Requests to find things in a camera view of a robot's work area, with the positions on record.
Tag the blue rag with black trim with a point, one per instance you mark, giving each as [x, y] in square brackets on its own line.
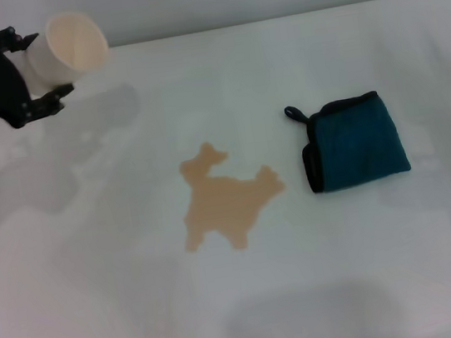
[356, 142]

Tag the white paper cup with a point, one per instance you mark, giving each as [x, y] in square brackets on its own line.
[66, 48]

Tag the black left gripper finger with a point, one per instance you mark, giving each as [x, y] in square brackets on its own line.
[44, 105]
[18, 41]

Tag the brown water stain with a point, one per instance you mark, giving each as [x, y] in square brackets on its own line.
[222, 203]

